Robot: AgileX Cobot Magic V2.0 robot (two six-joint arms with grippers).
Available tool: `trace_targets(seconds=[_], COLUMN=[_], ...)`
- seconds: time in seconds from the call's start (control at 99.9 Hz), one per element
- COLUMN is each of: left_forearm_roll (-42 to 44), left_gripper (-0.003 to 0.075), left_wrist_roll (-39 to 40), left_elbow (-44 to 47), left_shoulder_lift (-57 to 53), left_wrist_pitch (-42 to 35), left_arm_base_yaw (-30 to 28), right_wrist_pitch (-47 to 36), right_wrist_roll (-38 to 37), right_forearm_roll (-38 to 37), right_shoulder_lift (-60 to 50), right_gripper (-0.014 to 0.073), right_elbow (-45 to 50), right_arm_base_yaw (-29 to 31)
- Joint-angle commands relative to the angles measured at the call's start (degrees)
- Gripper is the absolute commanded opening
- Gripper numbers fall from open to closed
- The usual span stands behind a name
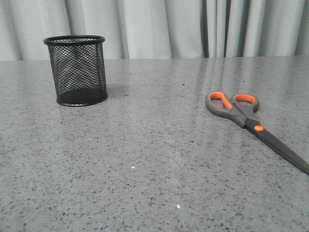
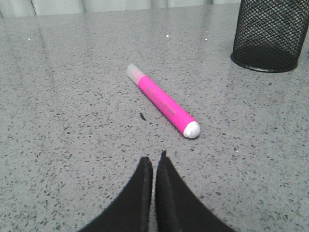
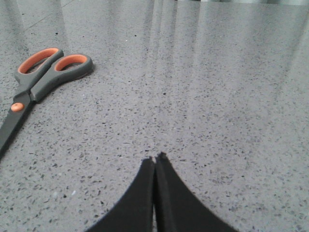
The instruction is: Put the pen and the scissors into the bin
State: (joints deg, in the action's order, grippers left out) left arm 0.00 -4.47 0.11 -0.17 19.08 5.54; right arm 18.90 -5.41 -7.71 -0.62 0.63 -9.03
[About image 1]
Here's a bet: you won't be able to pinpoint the black mesh pen cup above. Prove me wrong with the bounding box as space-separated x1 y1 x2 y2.
43 35 108 106

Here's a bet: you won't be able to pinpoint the grey orange handled scissors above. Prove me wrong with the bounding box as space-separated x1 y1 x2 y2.
205 91 309 174

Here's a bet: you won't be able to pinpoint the grey pleated curtain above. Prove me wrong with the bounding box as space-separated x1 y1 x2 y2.
0 0 309 60

